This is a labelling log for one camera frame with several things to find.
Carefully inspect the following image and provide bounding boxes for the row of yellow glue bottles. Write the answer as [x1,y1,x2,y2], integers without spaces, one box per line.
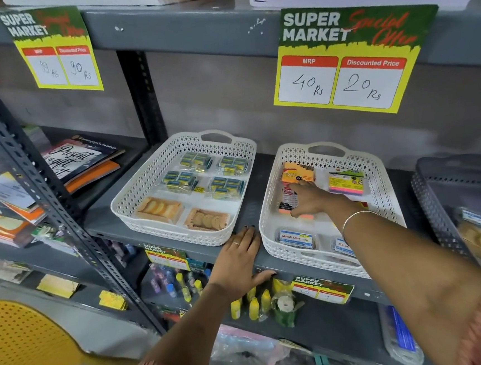
[228,284,275,323]

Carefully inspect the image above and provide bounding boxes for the large yellow green price sign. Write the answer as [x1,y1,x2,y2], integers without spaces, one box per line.
[265,0,448,124]
[0,3,105,100]

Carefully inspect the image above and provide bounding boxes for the clear packet with blue label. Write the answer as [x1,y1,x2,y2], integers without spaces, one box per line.
[332,236,355,260]
[277,226,316,253]

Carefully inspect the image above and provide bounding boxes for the silver bangle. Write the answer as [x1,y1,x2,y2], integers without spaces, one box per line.
[339,208,383,244]

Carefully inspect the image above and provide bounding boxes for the clear packet with blue card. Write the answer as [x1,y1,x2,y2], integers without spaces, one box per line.
[376,299,426,365]

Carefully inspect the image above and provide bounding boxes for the neon sticky note pack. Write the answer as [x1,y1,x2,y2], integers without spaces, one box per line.
[276,181,316,223]

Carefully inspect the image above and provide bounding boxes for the person's right hand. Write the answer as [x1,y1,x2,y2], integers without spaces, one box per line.
[287,177,355,230]

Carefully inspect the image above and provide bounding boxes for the row of small colourful bottles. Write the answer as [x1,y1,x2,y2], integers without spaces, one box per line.
[148,258,206,307]

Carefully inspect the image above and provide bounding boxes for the person's right forearm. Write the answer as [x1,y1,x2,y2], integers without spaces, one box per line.
[333,199,481,365]

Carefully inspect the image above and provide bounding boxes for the grey metal shelving rack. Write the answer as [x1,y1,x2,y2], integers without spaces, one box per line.
[0,29,167,350]
[0,0,481,365]

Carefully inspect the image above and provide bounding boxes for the tan round pieces packet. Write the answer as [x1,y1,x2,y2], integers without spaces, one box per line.
[134,193,186,228]
[182,205,232,235]

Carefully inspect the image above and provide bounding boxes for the person's left hand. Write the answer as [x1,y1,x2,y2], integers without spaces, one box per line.
[205,224,279,304]

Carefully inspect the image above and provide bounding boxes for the person's left forearm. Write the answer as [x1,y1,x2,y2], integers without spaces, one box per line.
[124,281,251,365]

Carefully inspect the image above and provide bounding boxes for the stack of orange books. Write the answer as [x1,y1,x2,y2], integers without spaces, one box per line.
[0,210,38,251]

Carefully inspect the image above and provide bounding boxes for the white printed booklet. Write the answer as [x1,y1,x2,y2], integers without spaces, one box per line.
[0,170,39,215]

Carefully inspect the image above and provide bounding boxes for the tape roll in green wrapper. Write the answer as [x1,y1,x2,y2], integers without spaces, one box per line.
[272,290,307,330]

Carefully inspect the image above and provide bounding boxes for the green plastic packets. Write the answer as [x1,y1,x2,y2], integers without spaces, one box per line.
[30,222,80,261]

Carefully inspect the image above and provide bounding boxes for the grey perforated plastic basket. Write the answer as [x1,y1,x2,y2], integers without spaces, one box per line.
[409,151,481,292]

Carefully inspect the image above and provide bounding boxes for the orange sticky note pad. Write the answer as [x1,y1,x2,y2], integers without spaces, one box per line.
[279,160,316,186]

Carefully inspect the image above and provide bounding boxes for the orange notebook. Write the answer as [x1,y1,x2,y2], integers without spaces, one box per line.
[62,159,123,194]

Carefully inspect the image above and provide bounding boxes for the yellow sticky pad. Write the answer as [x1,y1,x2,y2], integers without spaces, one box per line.
[97,288,129,313]
[35,271,81,302]

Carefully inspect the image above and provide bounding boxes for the pile of clear plastic bags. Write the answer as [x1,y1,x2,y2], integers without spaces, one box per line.
[206,312,368,365]

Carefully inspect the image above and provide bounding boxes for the black lettered notebook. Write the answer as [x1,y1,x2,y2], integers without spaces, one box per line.
[38,131,128,186]

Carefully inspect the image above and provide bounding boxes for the multicolour sticky flags pack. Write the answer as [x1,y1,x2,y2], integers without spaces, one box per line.
[327,168,367,199]

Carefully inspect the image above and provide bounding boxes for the blue green staples pack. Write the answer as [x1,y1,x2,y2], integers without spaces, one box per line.
[161,168,200,195]
[207,174,247,201]
[179,150,214,174]
[217,154,251,178]

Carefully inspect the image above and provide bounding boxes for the white perforated plastic basket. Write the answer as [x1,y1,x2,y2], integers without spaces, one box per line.
[252,134,412,289]
[105,125,266,256]

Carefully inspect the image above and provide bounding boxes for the flat booklets in plastic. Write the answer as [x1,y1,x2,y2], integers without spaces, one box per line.
[0,251,34,287]

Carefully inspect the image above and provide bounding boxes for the yellow perforated plastic chair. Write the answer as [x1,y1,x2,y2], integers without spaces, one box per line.
[0,288,140,365]

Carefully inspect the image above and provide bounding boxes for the small yellow green price sign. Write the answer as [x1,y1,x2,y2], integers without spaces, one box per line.
[289,271,357,310]
[142,239,190,276]

